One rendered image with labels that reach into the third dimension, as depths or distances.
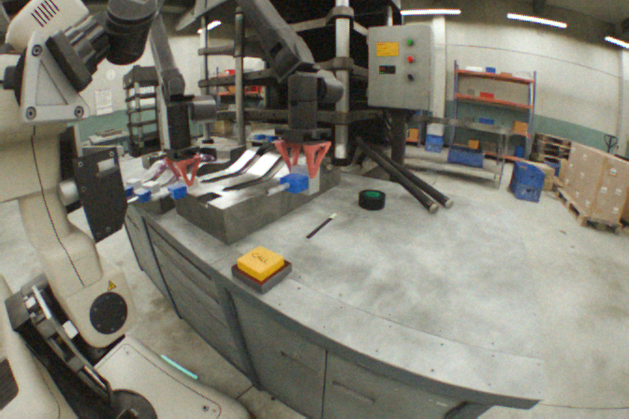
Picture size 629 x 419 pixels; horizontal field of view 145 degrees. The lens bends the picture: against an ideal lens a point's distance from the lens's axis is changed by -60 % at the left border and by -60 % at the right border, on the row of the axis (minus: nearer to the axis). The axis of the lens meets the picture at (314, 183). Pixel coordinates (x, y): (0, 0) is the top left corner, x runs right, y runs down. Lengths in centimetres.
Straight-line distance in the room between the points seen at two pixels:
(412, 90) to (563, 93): 651
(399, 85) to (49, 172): 121
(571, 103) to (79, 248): 778
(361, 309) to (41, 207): 58
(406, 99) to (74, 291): 127
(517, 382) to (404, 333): 19
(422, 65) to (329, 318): 103
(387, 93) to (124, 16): 105
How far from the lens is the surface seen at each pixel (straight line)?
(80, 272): 55
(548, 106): 728
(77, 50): 37
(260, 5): 57
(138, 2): 42
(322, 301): 41
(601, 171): 376
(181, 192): 65
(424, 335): 39
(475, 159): 413
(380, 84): 120
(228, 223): 54
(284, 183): 48
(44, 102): 36
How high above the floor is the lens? 110
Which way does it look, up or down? 19 degrees down
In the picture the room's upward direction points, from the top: straight up
